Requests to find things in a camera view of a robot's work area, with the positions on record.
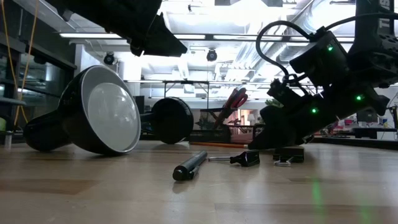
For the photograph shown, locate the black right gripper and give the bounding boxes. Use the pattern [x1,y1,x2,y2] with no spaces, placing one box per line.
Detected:
[248,79,390,150]

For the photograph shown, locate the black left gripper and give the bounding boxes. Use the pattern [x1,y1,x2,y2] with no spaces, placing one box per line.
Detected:
[90,0,189,57]

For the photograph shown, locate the black binder clip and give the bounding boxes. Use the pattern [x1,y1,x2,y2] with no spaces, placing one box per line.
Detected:
[208,150,261,168]
[272,146,305,167]

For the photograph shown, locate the pink sticky note pad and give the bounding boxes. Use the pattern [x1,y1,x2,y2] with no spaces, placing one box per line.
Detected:
[230,133,253,144]

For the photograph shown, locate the red-handled scissors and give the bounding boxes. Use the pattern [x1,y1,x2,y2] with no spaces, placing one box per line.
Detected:
[214,86,249,129]

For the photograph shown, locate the yellow pencil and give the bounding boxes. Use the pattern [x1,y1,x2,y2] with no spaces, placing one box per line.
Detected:
[189,141,249,149]

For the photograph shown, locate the short black marker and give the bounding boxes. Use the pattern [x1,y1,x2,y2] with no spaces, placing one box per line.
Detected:
[172,150,208,182]

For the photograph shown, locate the black mesh desk organizer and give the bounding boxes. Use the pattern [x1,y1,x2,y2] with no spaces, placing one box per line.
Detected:
[188,107,265,144]

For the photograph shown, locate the black computer monitor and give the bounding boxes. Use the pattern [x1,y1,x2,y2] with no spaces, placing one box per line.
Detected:
[356,110,379,124]

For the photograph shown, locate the dark shelving unit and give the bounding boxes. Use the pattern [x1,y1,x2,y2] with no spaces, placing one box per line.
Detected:
[0,35,78,144]

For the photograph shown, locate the black desk lamp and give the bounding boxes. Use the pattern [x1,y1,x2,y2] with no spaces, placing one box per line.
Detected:
[23,64,195,157]

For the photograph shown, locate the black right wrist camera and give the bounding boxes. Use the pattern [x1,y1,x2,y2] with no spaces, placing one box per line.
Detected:
[289,29,349,88]

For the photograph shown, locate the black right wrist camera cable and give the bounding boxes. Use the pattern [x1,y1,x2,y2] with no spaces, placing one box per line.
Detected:
[256,20,317,85]

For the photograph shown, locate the yellow hanging cable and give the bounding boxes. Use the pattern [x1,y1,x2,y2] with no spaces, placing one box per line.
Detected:
[0,0,40,133]

